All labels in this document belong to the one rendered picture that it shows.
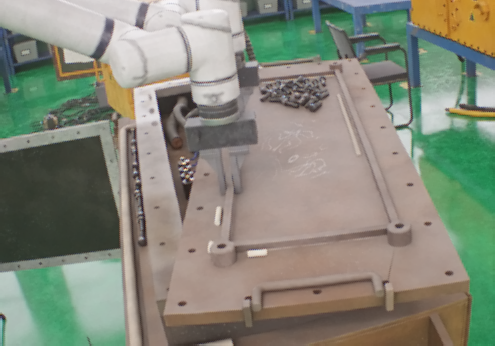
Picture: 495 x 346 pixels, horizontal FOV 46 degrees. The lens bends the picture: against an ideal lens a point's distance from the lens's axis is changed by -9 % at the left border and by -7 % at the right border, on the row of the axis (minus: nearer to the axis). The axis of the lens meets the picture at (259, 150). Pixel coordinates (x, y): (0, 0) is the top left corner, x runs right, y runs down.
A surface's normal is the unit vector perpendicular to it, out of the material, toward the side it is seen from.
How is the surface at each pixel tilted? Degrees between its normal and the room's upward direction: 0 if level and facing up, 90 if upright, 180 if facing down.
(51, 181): 90
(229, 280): 0
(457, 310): 90
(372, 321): 0
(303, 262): 0
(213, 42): 89
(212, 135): 90
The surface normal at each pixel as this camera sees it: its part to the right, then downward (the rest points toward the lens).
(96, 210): 0.11, 0.37
